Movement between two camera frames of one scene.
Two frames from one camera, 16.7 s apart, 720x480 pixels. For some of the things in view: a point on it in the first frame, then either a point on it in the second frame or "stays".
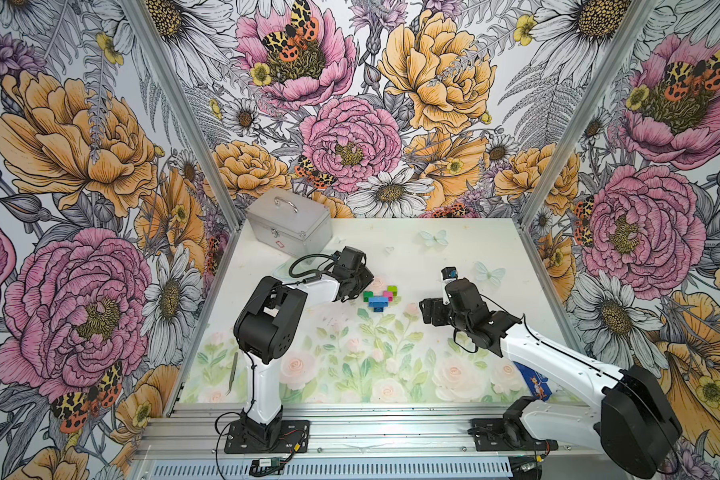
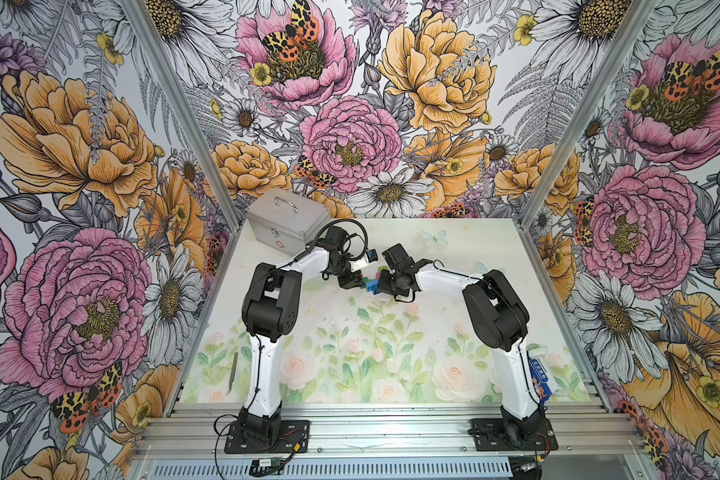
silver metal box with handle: [293, 221] stays
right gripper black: [436, 313] -> [384, 288]
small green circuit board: [266, 464] stays
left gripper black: [367, 278] -> [349, 280]
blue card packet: [536, 383] stays
